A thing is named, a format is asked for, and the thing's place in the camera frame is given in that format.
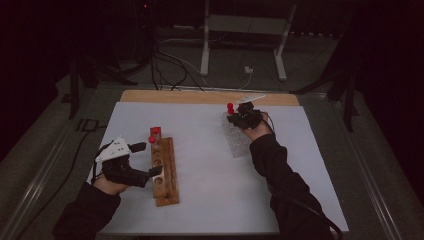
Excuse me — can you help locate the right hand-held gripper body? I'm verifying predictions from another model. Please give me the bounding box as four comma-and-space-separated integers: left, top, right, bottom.
227, 93, 267, 131

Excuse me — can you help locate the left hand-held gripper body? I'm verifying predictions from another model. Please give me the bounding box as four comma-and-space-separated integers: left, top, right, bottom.
94, 135, 152, 189

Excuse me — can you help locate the wooden test tube rack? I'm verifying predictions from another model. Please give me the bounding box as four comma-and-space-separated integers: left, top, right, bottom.
149, 126, 181, 208

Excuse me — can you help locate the clear plastic test tube rack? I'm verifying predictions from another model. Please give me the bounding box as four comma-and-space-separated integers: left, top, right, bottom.
220, 111, 255, 159

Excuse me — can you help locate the person's right hand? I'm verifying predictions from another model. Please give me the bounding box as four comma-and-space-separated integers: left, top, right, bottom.
241, 111, 273, 143

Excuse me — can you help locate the person's left hand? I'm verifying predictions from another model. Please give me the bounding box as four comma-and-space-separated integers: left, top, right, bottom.
91, 173, 130, 197

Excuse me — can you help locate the white table mat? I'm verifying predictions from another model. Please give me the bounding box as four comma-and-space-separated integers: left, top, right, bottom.
68, 101, 350, 235

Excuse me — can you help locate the black stand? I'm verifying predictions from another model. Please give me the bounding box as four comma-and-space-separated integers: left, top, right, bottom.
67, 53, 138, 120
289, 33, 362, 133

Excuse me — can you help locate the grey metal stand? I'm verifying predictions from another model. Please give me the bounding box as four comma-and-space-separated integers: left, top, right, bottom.
199, 0, 299, 82

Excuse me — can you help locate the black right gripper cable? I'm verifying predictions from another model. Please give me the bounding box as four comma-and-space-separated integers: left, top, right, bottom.
261, 111, 345, 240

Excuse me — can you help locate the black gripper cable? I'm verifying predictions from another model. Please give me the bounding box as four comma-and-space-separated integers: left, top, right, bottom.
261, 111, 345, 240
89, 142, 115, 185

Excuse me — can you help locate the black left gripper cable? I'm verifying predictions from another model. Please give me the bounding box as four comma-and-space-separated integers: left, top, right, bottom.
89, 142, 115, 185

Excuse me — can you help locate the white cable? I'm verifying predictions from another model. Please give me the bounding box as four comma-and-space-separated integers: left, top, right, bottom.
237, 72, 253, 91

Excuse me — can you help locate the black floor cable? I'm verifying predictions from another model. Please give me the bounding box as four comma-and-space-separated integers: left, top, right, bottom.
19, 118, 108, 234

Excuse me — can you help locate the black cable bundle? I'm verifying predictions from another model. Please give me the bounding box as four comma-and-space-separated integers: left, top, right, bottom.
149, 49, 205, 93

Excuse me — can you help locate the metal floor rail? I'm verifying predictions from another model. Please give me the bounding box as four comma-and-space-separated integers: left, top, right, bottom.
328, 96, 406, 240
0, 83, 101, 240

